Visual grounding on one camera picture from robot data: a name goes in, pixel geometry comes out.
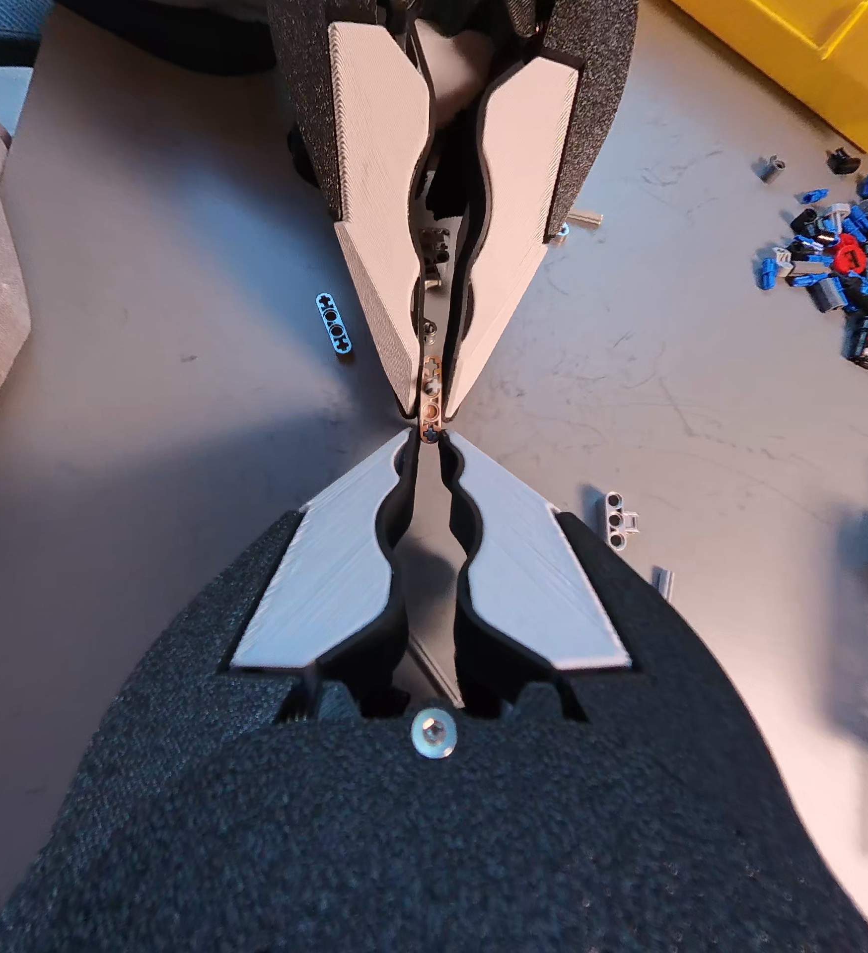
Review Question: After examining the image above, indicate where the pile of mixed toy parts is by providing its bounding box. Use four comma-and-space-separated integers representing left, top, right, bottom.
758, 171, 868, 384

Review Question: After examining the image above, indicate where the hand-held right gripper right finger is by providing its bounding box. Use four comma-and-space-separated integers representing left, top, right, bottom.
437, 432, 633, 712

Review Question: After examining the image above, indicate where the yellow plastic bin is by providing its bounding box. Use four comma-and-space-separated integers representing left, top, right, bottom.
671, 0, 868, 153

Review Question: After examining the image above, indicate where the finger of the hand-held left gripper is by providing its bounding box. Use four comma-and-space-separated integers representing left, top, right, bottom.
440, 54, 582, 421
326, 21, 435, 418

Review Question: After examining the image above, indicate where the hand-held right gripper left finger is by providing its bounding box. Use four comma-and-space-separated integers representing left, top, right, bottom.
230, 428, 420, 701

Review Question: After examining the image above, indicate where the grey bracket toy connector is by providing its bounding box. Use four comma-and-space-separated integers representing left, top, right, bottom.
602, 490, 642, 552

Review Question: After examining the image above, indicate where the grey desk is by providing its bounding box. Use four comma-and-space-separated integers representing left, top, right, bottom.
0, 0, 868, 953

